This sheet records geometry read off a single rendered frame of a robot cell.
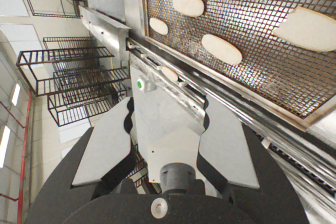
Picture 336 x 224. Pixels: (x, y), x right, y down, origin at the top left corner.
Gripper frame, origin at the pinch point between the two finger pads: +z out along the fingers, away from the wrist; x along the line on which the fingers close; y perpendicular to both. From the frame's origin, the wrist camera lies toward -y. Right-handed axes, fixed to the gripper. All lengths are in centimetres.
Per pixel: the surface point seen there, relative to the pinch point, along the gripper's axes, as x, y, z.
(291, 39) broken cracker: 16.7, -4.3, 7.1
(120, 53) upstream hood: -29, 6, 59
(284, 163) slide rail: 24.9, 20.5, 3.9
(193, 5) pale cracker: 5.1, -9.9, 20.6
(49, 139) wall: -478, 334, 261
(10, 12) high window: -567, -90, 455
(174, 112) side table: 0.6, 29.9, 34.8
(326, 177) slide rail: 28.7, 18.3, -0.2
